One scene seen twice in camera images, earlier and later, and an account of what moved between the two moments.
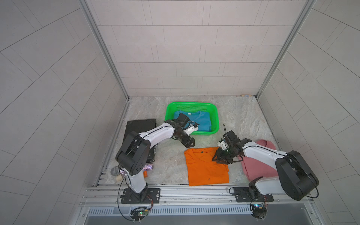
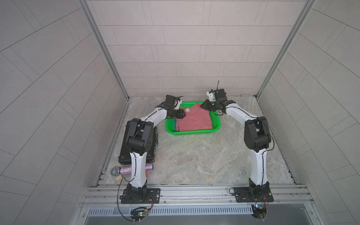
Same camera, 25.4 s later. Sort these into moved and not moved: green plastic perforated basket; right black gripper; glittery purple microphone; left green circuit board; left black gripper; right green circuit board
Moved: left black gripper; right black gripper
Not moved: left green circuit board; green plastic perforated basket; right green circuit board; glittery purple microphone
